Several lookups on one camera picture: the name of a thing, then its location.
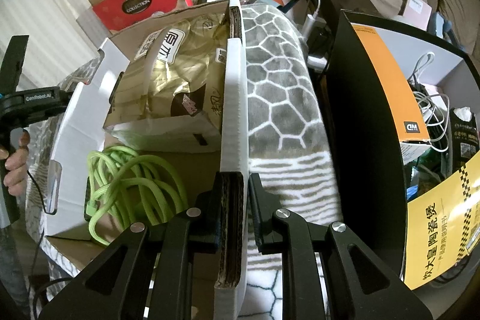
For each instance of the brown pillow right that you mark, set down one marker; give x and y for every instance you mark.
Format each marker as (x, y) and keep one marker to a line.
(464, 15)

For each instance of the black storage bin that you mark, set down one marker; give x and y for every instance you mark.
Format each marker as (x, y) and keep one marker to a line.
(374, 184)

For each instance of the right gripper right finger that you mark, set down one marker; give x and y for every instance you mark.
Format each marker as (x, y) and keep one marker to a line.
(269, 218)

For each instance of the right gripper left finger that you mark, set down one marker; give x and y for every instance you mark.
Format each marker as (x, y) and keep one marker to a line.
(206, 227)

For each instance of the large gold foil bag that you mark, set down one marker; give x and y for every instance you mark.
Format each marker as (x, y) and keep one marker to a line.
(170, 97)

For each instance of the pink box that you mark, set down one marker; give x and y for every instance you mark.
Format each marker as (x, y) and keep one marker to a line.
(416, 13)

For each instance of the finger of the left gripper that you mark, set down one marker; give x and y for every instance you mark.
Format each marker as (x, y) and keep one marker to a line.
(12, 64)

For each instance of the white cardboard tray box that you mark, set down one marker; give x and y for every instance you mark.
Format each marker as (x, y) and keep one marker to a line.
(127, 214)

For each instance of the person left hand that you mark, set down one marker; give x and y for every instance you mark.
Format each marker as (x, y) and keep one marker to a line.
(16, 165)

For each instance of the orange white box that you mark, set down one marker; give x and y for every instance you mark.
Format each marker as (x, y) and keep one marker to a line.
(414, 139)

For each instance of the yellow black booklet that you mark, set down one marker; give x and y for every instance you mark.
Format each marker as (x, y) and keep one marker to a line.
(443, 225)

